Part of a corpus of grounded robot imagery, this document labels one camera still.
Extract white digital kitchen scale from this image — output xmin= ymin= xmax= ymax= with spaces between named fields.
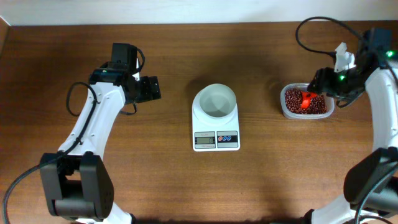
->
xmin=192 ymin=93 xmax=241 ymax=152

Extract white round bowl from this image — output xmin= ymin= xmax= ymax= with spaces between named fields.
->
xmin=198 ymin=83 xmax=237 ymax=118

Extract black camera cable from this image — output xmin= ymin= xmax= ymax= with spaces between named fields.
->
xmin=2 ymin=45 xmax=146 ymax=224
xmin=295 ymin=16 xmax=398 ymax=224

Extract left black camera cable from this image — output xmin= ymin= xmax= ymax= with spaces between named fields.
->
xmin=2 ymin=45 xmax=146 ymax=224

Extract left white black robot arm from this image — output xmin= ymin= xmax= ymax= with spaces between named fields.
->
xmin=40 ymin=43 xmax=161 ymax=223

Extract orange plastic measuring scoop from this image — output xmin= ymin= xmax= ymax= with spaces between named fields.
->
xmin=300 ymin=91 xmax=318 ymax=110

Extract red adzuki beans in container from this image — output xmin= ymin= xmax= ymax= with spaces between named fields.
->
xmin=284 ymin=88 xmax=327 ymax=114

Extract clear plastic food container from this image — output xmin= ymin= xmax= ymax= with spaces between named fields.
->
xmin=280 ymin=83 xmax=335 ymax=119

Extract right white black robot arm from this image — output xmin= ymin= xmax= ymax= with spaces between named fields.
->
xmin=305 ymin=28 xmax=397 ymax=223

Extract right black camera cable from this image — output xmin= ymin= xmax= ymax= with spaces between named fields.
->
xmin=295 ymin=16 xmax=398 ymax=224

